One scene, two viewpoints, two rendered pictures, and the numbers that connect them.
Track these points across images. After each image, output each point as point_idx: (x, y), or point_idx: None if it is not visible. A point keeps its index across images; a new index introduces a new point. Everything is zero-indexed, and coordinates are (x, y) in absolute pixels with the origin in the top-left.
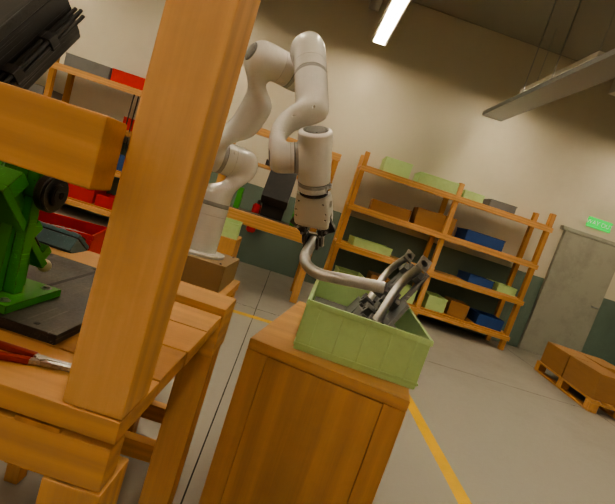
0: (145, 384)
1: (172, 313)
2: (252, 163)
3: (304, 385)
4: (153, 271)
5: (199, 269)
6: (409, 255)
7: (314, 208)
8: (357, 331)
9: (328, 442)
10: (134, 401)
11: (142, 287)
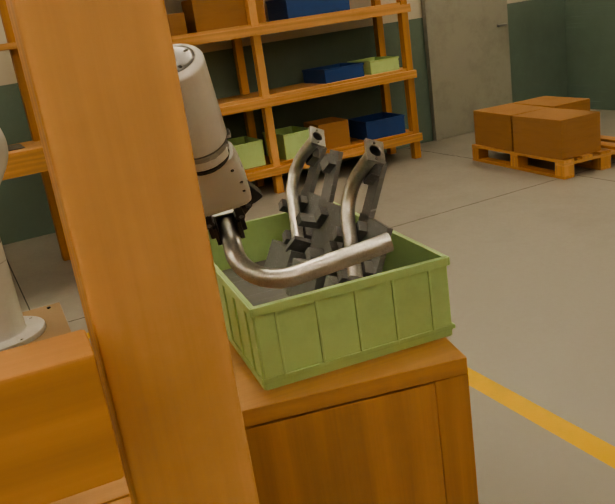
0: None
1: (102, 485)
2: None
3: (317, 431)
4: (244, 503)
5: None
6: (315, 135)
7: (220, 182)
8: (343, 308)
9: (388, 478)
10: None
11: None
